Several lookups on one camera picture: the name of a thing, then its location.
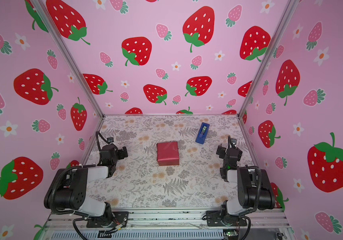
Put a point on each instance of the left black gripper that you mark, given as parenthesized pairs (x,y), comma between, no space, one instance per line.
(120,152)

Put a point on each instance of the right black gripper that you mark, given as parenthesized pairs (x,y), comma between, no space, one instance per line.
(223,149)

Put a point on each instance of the maroon wrapping paper sheet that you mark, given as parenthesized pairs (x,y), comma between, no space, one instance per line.
(168,154)

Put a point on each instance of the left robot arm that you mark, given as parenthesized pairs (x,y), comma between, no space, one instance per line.
(67,192)

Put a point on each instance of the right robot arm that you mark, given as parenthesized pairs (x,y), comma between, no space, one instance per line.
(254,191)

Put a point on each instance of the blue tape dispenser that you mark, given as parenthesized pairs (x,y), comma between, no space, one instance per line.
(202,134)

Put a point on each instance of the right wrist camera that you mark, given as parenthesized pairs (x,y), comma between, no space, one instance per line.
(233,143)

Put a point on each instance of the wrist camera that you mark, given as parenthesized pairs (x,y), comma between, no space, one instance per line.
(110,140)
(233,143)

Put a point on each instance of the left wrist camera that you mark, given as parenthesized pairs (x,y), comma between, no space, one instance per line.
(110,140)

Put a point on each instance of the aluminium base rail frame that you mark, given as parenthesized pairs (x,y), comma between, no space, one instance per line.
(173,224)

